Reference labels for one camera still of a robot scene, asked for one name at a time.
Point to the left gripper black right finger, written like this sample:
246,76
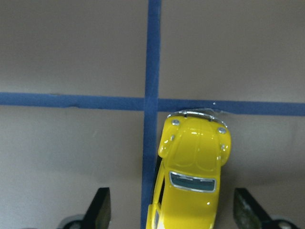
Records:
249,214

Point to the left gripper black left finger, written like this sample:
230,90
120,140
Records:
97,216

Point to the yellow toy beetle car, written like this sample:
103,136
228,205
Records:
194,146

